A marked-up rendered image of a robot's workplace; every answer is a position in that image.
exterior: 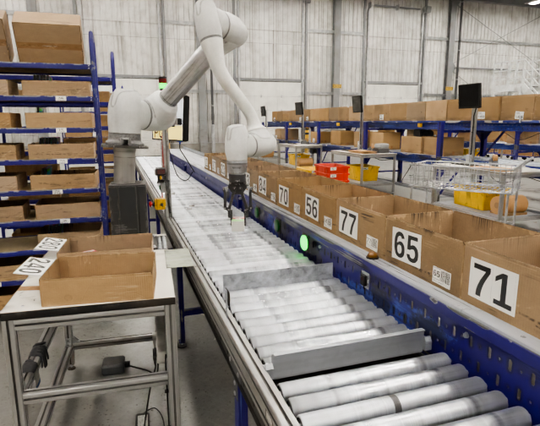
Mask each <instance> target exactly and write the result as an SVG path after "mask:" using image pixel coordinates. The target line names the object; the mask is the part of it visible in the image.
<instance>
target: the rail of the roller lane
mask: <svg viewBox="0 0 540 426"><path fill-rule="evenodd" d="M135 166H136V167H137V169H138V171H139V174H140V176H141V177H142V179H144V180H145V181H146V188H147V189H148V191H149V189H150V191H149V193H150V196H151V198H152V199H153V201H154V198H160V196H159V195H158V193H157V192H156V191H155V188H154V187H153V185H152V184H151V182H150V180H149V179H148V177H147V176H146V174H145V172H144V170H143V169H142V167H141V165H140V164H139V163H138V161H137V159H136V158H135ZM167 230H168V231H169V233H170V235H171V237H172V240H173V242H174V243H175V245H176V247H177V249H189V253H190V255H191V258H192V261H193V264H194V266H188V267H187V269H188V272H189V274H190V275H191V277H192V279H193V281H194V284H195V286H196V287H197V289H198V291H199V294H200V296H201V297H202V299H203V301H204V303H205V306H206V308H207V309H208V311H209V313H210V316H211V318H212V319H213V321H214V323H215V326H216V328H217V330H218V331H219V333H220V335H221V338H222V340H223V341H224V343H225V345H226V348H227V350H228V352H229V353H230V355H231V357H232V360H233V362H234V363H235V365H236V367H237V370H238V372H239V374H240V375H241V377H242V379H243V382H244V384H245V385H246V387H247V389H248V392H249V394H250V395H251V397H252V399H253V401H254V404H255V406H256V407H257V409H258V411H259V414H260V416H261V417H262V419H263V421H264V423H265V426H300V424H299V423H298V421H297V420H296V418H295V417H294V415H293V413H292V411H291V409H290V408H289V406H288V405H287V404H286V402H285V400H284V398H283V397H282V395H281V393H280V392H279V391H278V389H277V387H276V386H275V384H274V382H273V380H272V379H271V377H270V376H269V374H268V373H267V372H265V369H264V368H263V364H262V363H261V362H260V360H259V358H258V356H257V354H256V353H255V351H254V350H253V348H252V347H251V345H250V343H249V342H248V339H247V338H246V336H245V335H244V334H243V332H242V330H241V328H240V327H239V325H238V324H237V321H236V320H235V319H234V317H233V316H232V314H231V312H230V310H229V309H228V308H227V313H228V319H227V317H226V304H225V303H224V301H223V299H222V298H221V295H220V294H219V293H218V291H217V290H216V288H215V286H214V284H213V283H212V281H211V280H210V278H209V277H208V275H207V273H206V272H205V270H204V268H203V266H202V265H201V264H200V262H199V260H198V258H197V257H196V255H195V254H194V251H193V250H192V249H191V247H190V246H189V244H188V242H187V240H186V239H185V237H184V236H183V234H182V233H181V231H180V229H179V228H178V226H177V224H176V222H175V221H174V220H173V218H172V217H168V218H167Z"/></svg>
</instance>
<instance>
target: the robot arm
mask: <svg viewBox="0 0 540 426"><path fill-rule="evenodd" d="M194 24H195V28H196V32H197V35H198V38H199V41H200V46H199V48H198V49H197V50H196V51H195V52H194V54H193V55H192V56H191V57H190V58H189V60H188V61H187V62H186V63H185V64H184V65H183V66H182V67H181V68H180V70H179V71H178V72H177V73H176V74H175V76H174V77H173V78H172V79H171V81H170V82H169V83H168V84H167V85H166V87H165V88H164V89H163V90H157V91H155V92H154V93H152V94H151V95H150V96H147V97H146V98H144V99H143V100H142V99H141V95H140V94H139V92H138V91H136V90H135V89H115V90H114V91H113V92H112V95H111V97H110V100H109V103H108V113H107V121H108V140H106V145H131V146H145V143H142V141H141V130H144V131H163V130H167V129H169V128H170V127H171V126H172V125H173V124H174V123H175V122H176V119H177V110H178V107H177V104H178V102H180V100H182V99H183V97H184V96H185V95H186V94H187V93H188V92H189V91H190V89H191V88H192V87H193V86H194V85H195V84H196V83H197V82H198V80H199V79H200V78H201V77H202V76H203V75H204V74H205V72H206V71H207V70H208V69H209V68H211V70H212V72H213V74H214V75H215V78H216V79H217V81H218V82H219V84H220V85H221V87H222V88H223V89H224V91H225V92H226V93H227V94H228V95H229V96H230V97H231V99H232V100H233V101H234V103H235V104H236V105H237V107H238V108H239V109H240V110H241V112H242V113H243V115H244V116H245V118H246V121H247V125H248V126H247V128H246V127H245V126H244V125H243V124H233V125H230V126H228V127H227V129H226V136H225V153H226V163H227V172H228V173H230V174H229V184H228V186H227V187H223V189H222V190H223V193H224V210H227V214H228V218H230V220H231V226H232V210H231V207H232V201H233V198H234V194H241V196H242V199H243V204H244V207H245V210H244V226H246V218H248V211H249V210H252V208H253V206H252V190H253V187H249V186H247V184H246V173H245V172H247V166H248V157H261V156H266V155H268V154H270V153H272V152H273V151H274V150H275V148H276V139H275V137H274V136H273V135H272V134H270V133H269V132H268V130H267V129H266V127H264V126H263V125H262V124H261V123H260V120H259V118H258V115H257V113H256V111H255V110H254V108H253V107H252V105H251V104H250V102H249V101H248V99H247V98H246V96H245V95H244V94H243V93H242V91H241V90H240V89H239V87H238V86H237V84H236V83H235V81H234V80H233V78H232V77H231V75H230V74H229V73H228V71H227V69H226V65H225V60H224V55H226V54H227V53H229V52H231V51H232V50H234V49H236V48H238V47H240V46H242V45H243V44H244V43H245V42H246V40H247V39H248V30H247V28H246V26H245V24H244V23H243V22H242V21H241V20H240V19H239V18H238V17H237V16H235V15H233V14H230V13H228V12H225V11H222V10H220V9H218V8H217V7H216V6H215V4H214V3H213V2H212V1H211V0H198V1H197V2H196V4H195V5H194ZM246 188H247V189H248V191H249V193H248V195H249V207H248V205H247V202H246V199H245V196H244V191H245V189H246ZM228 189H230V191H231V192H232V196H231V199H230V203H229V205H228V207H226V192H227V190H228Z"/></svg>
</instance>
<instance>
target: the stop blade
mask: <svg viewBox="0 0 540 426"><path fill-rule="evenodd" d="M328 279H333V263H325V264H317V265H303V266H294V267H286V268H279V269H271V270H256V271H248V272H240V273H232V274H224V275H223V292H224V291H225V288H227V290H228V291H229V292H230V291H237V290H244V289H251V288H258V287H272V286H279V285H286V284H293V283H300V282H307V281H321V280H328Z"/></svg>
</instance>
